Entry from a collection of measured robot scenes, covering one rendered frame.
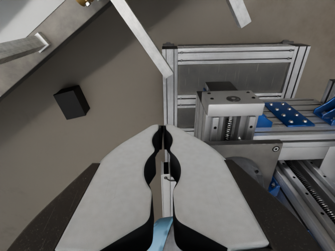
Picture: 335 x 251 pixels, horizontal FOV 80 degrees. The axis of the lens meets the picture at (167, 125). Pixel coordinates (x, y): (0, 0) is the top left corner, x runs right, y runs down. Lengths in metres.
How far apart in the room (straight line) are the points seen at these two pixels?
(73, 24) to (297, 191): 0.84
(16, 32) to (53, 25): 0.19
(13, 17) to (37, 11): 0.09
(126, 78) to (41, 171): 1.23
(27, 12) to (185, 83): 0.83
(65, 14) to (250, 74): 1.03
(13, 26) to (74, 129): 1.03
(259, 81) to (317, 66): 0.54
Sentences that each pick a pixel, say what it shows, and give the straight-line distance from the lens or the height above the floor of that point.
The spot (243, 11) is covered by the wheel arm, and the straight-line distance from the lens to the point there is 0.64.
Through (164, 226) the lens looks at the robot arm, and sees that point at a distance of 0.43.
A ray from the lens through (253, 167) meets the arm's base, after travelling 0.53.
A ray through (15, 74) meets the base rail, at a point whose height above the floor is 0.70.
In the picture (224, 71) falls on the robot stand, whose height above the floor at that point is 0.21.
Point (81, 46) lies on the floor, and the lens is 1.54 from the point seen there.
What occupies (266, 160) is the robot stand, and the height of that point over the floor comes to 1.04.
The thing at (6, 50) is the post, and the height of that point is 0.90.
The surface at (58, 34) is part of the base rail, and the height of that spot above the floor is 0.70.
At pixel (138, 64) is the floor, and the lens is 1.47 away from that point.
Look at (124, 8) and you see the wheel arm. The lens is 0.61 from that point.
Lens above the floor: 1.42
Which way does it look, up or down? 60 degrees down
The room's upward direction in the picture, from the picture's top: 177 degrees clockwise
